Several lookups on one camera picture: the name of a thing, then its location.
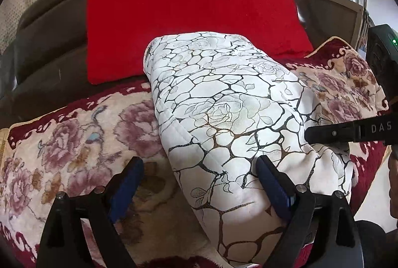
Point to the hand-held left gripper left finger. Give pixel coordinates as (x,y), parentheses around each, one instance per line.
(126,193)

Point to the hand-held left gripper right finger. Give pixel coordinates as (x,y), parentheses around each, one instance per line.
(273,190)

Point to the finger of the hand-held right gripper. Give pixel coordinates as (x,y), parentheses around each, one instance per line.
(332,132)

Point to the white crackle-print jacket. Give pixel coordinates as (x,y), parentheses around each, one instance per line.
(224,106)

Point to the floral plush sofa cover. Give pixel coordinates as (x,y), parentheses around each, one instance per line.
(77,137)

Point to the brown leather sofa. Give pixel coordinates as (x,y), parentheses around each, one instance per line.
(46,47)

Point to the red cushion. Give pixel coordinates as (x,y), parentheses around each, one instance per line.
(186,16)

